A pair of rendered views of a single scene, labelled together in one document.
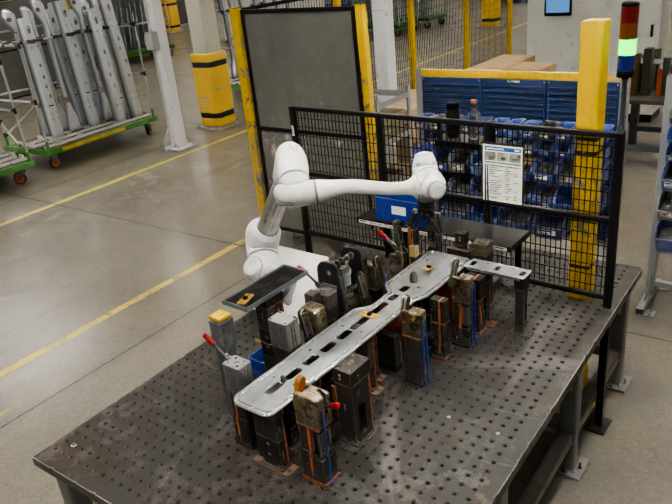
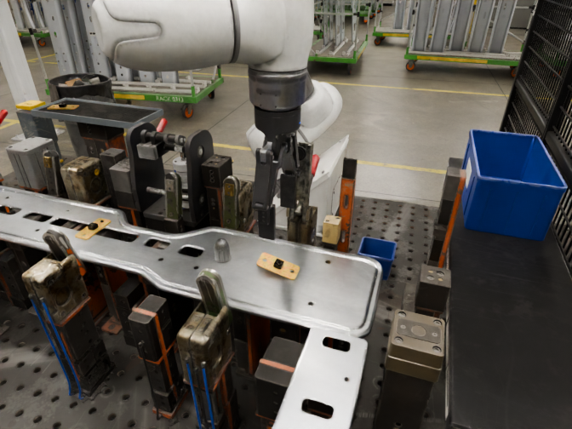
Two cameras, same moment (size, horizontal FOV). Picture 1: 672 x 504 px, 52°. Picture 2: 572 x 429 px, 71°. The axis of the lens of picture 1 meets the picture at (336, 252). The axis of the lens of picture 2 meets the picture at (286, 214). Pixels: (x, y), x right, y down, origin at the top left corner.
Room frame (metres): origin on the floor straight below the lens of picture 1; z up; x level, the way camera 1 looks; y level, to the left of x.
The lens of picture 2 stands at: (2.60, -1.01, 1.53)
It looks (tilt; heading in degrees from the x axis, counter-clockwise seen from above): 32 degrees down; 69
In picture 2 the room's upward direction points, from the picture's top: straight up
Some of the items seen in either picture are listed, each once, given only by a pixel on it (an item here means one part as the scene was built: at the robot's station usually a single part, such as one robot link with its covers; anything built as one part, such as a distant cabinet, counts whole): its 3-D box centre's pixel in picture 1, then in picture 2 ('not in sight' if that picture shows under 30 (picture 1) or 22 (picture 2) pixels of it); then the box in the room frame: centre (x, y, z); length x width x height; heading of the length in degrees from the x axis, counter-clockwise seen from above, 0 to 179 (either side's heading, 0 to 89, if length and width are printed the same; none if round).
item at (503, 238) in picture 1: (438, 226); (502, 250); (3.28, -0.54, 1.02); 0.90 x 0.22 x 0.03; 50
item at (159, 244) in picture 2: (395, 328); (168, 294); (2.60, -0.23, 0.84); 0.12 x 0.05 x 0.29; 50
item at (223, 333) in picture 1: (229, 367); (53, 171); (2.30, 0.46, 0.92); 0.08 x 0.08 x 0.44; 50
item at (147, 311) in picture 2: (441, 328); (161, 361); (2.56, -0.42, 0.84); 0.11 x 0.08 x 0.29; 50
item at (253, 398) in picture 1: (368, 318); (84, 230); (2.44, -0.10, 1.00); 1.38 x 0.22 x 0.02; 140
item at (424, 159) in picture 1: (425, 170); (268, 8); (2.80, -0.41, 1.48); 0.13 x 0.11 x 0.16; 2
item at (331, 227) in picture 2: (415, 280); (328, 283); (2.96, -0.37, 0.88); 0.04 x 0.04 x 0.36; 50
